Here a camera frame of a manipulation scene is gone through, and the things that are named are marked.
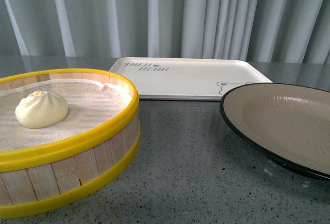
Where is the grey white curtain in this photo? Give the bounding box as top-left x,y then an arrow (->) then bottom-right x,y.
1,0 -> 329,64

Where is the yellow rimmed bamboo steamer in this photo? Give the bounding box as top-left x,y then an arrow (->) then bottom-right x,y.
1,68 -> 140,219

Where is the beige plate with black rim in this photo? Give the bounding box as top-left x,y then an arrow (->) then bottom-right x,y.
220,83 -> 329,180

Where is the white mesh steamer liner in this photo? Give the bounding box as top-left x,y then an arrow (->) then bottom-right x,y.
1,79 -> 132,151

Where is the white steamed bun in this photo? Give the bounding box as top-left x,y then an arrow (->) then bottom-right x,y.
15,91 -> 69,129

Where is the cream bear print tray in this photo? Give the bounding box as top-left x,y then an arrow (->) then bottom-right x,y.
110,57 -> 270,101

